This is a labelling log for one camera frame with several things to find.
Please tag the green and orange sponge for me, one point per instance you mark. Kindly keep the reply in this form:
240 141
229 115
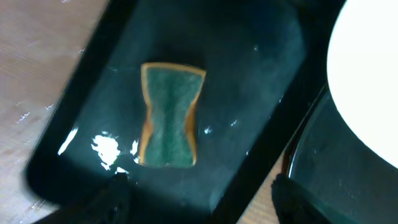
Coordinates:
170 92

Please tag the rectangular black tray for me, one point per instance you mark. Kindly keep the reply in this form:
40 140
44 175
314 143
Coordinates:
265 64

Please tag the round black tray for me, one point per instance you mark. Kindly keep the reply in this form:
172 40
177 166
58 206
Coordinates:
334 165

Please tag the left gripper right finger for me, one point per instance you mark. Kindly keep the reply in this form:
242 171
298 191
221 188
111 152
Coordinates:
296 205

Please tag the light blue plate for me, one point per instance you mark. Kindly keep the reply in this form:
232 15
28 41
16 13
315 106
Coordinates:
362 72

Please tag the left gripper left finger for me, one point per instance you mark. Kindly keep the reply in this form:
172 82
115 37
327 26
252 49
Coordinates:
99 205

